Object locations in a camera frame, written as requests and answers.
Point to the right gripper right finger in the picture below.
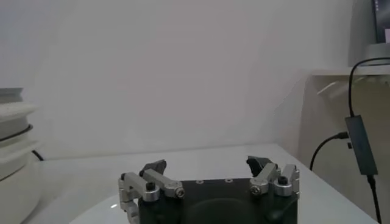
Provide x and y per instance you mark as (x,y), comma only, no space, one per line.
(285,184)

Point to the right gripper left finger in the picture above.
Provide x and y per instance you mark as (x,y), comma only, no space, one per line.
(137,185)

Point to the grey usb hub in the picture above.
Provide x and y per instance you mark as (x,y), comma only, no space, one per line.
(362,146)

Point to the cream electric cooker base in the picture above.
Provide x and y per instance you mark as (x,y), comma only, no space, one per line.
(18,188)

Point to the grey computer monitor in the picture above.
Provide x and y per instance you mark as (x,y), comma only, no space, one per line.
(362,30)

